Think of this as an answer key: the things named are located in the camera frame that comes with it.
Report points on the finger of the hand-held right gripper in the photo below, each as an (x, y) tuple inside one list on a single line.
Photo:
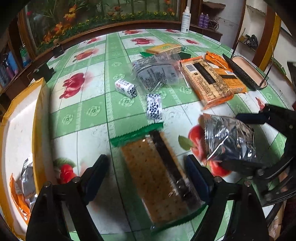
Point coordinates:
[(251, 118), (242, 166)]

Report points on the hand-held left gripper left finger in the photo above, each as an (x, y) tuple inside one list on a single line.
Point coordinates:
[(93, 183)]

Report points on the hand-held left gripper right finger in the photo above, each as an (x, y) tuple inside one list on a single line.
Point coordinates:
[(200, 178)]

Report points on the silver foil snack packet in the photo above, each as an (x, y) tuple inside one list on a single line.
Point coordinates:
[(27, 176), (229, 141)]

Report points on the large green cracker packet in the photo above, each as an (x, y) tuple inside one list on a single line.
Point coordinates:
[(150, 173)]

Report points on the large orange cracker packet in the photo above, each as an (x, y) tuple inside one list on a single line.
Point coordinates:
[(205, 81)]

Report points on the clear packet of dark snack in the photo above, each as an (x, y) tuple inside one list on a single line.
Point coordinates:
[(155, 74)]

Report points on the yellow cracker packet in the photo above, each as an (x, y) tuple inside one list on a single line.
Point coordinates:
[(165, 48)]

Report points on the beige open bag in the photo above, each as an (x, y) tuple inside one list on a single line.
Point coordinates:
[(247, 69)]

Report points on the small orange snack packet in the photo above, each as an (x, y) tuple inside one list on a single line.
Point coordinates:
[(217, 59)]

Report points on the green floral tablecloth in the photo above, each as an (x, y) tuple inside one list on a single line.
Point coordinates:
[(92, 111)]

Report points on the orange snack packet white label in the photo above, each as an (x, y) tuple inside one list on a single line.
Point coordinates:
[(18, 199)]

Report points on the dark green packet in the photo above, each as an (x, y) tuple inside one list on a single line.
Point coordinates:
[(185, 55)]

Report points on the purple spray can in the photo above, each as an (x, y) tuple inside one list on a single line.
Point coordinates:
[(201, 19), (207, 20)]

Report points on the white spray bottle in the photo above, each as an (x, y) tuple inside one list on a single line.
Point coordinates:
[(185, 19)]

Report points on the small black device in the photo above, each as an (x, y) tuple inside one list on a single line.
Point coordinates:
[(42, 71), (57, 49)]

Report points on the pink bottle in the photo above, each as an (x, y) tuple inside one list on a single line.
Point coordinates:
[(5, 75)]

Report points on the green and white bag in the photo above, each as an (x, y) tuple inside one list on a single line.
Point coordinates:
[(25, 55)]

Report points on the blue thermos bottle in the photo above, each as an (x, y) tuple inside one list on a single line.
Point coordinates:
[(12, 62)]

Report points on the glass flower display cabinet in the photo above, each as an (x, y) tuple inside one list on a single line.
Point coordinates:
[(92, 16)]

